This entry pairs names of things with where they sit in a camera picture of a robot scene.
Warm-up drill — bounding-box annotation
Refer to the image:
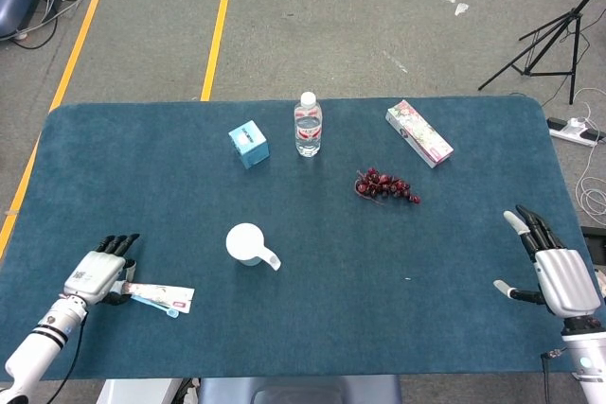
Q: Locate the black tripod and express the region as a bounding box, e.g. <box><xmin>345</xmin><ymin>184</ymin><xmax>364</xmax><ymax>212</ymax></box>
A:
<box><xmin>477</xmin><ymin>0</ymin><xmax>606</xmax><ymax>106</ymax></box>

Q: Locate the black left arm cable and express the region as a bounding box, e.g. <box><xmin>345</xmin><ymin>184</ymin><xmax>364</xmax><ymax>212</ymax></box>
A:
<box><xmin>46</xmin><ymin>311</ymin><xmax>90</xmax><ymax>404</ymax></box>

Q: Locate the robot torso base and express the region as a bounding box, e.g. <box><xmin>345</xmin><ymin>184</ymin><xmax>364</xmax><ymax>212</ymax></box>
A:
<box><xmin>97</xmin><ymin>375</ymin><xmax>403</xmax><ymax>404</ymax></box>

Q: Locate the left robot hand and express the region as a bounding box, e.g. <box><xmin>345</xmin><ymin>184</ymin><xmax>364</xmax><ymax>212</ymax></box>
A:
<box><xmin>62</xmin><ymin>233</ymin><xmax>141</xmax><ymax>307</ymax></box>

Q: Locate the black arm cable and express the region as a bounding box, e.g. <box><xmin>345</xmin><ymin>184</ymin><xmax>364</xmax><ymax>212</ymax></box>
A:
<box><xmin>541</xmin><ymin>348</ymin><xmax>569</xmax><ymax>404</ymax></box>
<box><xmin>46</xmin><ymin>311</ymin><xmax>90</xmax><ymax>404</ymax></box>

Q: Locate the light blue toothbrush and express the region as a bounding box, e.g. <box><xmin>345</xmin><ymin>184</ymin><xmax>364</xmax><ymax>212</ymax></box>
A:
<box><xmin>130</xmin><ymin>294</ymin><xmax>181</xmax><ymax>319</ymax></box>

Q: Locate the floral white toothpaste tube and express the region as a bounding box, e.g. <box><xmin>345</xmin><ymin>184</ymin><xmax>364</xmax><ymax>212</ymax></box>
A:
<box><xmin>120</xmin><ymin>282</ymin><xmax>196</xmax><ymax>315</ymax></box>

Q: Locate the pale blue cup with handle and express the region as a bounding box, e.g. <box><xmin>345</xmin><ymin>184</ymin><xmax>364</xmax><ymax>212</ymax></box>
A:
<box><xmin>224</xmin><ymin>222</ymin><xmax>282</xmax><ymax>272</ymax></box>

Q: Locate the small light blue carton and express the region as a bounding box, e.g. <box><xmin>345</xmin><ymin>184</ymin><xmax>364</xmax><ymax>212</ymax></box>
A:
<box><xmin>227</xmin><ymin>121</ymin><xmax>271</xmax><ymax>170</ymax></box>

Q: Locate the bunch of red grapes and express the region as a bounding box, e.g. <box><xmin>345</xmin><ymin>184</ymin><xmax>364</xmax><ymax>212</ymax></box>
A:
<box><xmin>353</xmin><ymin>167</ymin><xmax>422</xmax><ymax>207</ymax></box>

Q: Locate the white power strip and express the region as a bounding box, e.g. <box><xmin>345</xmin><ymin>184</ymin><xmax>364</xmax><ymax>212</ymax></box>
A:
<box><xmin>546</xmin><ymin>115</ymin><xmax>606</xmax><ymax>148</ymax></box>

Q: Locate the blue table mat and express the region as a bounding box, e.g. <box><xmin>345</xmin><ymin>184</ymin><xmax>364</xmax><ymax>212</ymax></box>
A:
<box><xmin>0</xmin><ymin>95</ymin><xmax>591</xmax><ymax>382</ymax></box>

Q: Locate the white floor cable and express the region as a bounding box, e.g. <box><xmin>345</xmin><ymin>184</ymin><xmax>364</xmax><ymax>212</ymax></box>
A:
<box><xmin>575</xmin><ymin>86</ymin><xmax>606</xmax><ymax>223</ymax></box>

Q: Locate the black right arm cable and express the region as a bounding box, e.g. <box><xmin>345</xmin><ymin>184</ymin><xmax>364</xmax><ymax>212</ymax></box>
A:
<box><xmin>541</xmin><ymin>348</ymin><xmax>569</xmax><ymax>404</ymax></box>

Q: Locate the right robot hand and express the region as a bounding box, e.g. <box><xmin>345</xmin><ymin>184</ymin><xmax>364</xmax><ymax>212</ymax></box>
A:
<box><xmin>492</xmin><ymin>204</ymin><xmax>601</xmax><ymax>319</ymax></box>

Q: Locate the floral long box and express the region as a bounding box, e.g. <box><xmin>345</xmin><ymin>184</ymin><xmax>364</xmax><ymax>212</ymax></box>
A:
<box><xmin>385</xmin><ymin>99</ymin><xmax>455</xmax><ymax>169</ymax></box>

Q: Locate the clear water bottle red label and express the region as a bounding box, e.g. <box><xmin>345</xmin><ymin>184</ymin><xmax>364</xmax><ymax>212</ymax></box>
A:
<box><xmin>294</xmin><ymin>91</ymin><xmax>325</xmax><ymax>159</ymax></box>

